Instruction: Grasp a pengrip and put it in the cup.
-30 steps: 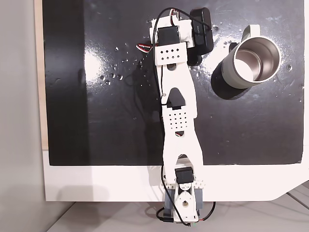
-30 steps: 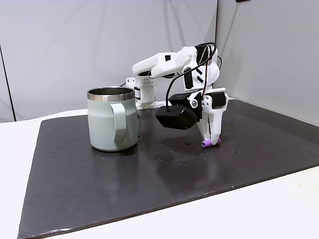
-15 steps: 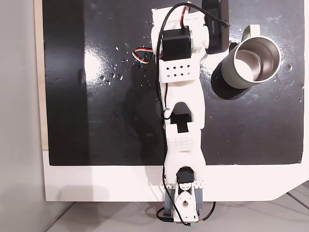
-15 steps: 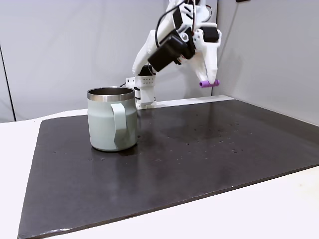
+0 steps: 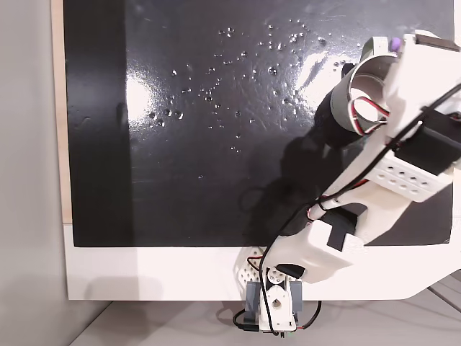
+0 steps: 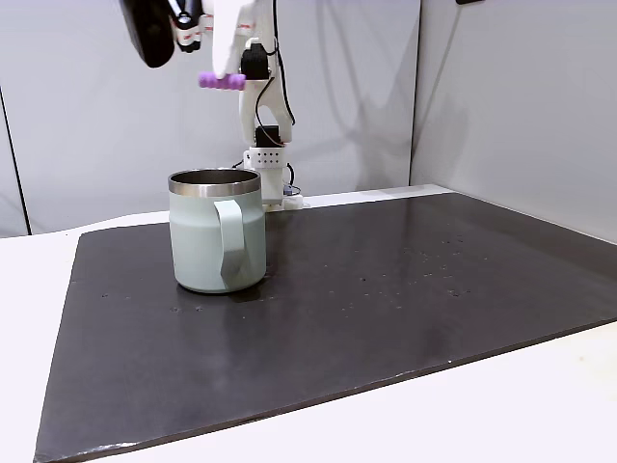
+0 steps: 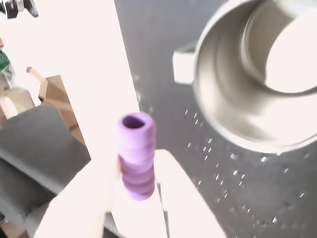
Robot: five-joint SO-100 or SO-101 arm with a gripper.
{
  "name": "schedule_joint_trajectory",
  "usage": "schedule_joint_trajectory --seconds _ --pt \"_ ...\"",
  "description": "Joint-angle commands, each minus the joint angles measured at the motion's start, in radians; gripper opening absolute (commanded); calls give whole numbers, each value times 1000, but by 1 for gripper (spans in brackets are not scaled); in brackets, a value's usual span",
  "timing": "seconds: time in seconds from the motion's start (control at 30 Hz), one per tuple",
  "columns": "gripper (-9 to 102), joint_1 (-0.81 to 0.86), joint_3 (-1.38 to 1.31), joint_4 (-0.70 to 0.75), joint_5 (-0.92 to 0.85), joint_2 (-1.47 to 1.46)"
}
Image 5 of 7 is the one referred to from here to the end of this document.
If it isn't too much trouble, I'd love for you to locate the black glossy mat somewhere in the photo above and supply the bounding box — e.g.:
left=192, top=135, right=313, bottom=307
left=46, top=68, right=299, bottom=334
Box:
left=63, top=0, right=453, bottom=248

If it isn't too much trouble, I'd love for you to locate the grey table clamp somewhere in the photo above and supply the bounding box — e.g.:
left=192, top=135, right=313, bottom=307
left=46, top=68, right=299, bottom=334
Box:
left=244, top=280, right=261, bottom=321
left=290, top=280, right=304, bottom=315

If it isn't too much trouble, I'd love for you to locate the red white black servo wire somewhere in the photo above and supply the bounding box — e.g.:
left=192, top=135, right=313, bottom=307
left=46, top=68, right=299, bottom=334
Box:
left=347, top=96, right=391, bottom=136

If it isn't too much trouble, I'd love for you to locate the black camera cable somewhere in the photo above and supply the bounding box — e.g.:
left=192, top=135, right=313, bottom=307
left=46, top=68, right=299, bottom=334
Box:
left=259, top=82, right=461, bottom=331

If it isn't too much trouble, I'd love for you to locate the black power cable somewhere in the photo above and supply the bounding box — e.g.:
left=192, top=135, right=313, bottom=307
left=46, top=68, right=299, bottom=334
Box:
left=232, top=299, right=323, bottom=334

